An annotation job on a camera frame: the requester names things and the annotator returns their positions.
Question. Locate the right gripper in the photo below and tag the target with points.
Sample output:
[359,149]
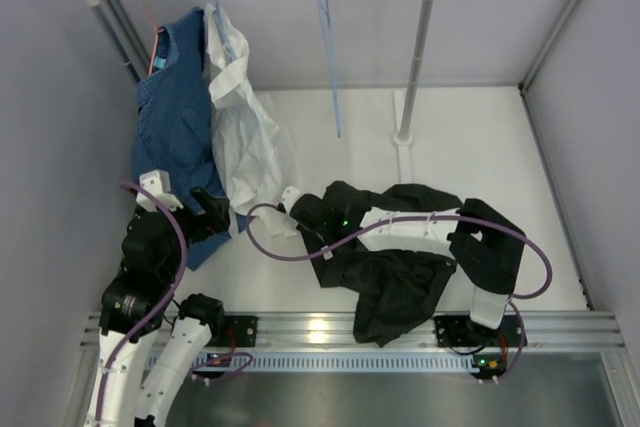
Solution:
[301,228]

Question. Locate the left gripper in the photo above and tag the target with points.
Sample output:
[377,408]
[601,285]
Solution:
[216,215]

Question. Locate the black pinstriped shirt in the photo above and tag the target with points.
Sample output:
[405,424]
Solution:
[398,289]

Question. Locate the blue wire hanger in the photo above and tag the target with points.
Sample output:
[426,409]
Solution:
[324,13]

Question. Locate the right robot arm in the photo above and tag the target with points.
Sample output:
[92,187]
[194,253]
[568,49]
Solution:
[484,245]

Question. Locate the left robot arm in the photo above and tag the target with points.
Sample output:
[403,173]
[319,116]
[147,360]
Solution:
[126,392]

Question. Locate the white shirt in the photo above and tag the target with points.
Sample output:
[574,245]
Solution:
[252,149]

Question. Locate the blue checked shirt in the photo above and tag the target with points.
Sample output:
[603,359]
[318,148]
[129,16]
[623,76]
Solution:
[174,114]

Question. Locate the light blue hanger with shirt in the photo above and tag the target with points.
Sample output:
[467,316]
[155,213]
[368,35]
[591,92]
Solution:
[223,32]

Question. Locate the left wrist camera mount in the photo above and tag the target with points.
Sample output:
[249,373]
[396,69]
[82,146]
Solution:
[157,184]

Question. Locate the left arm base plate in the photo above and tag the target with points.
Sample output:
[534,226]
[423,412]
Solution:
[239,331]

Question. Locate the aluminium mounting rail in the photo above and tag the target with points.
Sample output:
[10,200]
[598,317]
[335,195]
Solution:
[546,331]

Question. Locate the slotted cable duct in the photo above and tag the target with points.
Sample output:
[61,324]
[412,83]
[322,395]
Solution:
[368,362]

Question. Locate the pink wire hanger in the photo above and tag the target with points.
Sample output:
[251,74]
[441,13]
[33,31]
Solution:
[157,30]

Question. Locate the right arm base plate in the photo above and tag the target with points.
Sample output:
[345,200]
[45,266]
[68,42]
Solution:
[493,353]

